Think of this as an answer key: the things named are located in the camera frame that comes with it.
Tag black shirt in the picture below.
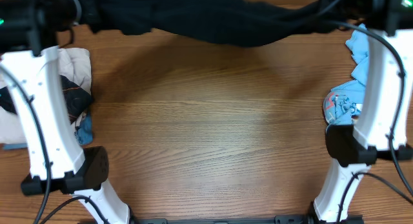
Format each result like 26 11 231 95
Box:
78 0 344 47

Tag light blue shirt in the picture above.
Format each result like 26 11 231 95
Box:
323 30 369 125

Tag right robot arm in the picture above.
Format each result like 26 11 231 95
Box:
308 0 412 223

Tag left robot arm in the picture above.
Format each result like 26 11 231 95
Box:
1 0 133 223

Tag blue denim garment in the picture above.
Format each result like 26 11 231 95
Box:
3 112 93 150

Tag black patterned shorts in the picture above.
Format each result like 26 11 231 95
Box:
1 76 93 123

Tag beige folded garment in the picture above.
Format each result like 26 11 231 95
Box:
1 48 92 144

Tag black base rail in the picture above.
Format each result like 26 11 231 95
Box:
128 214 365 224

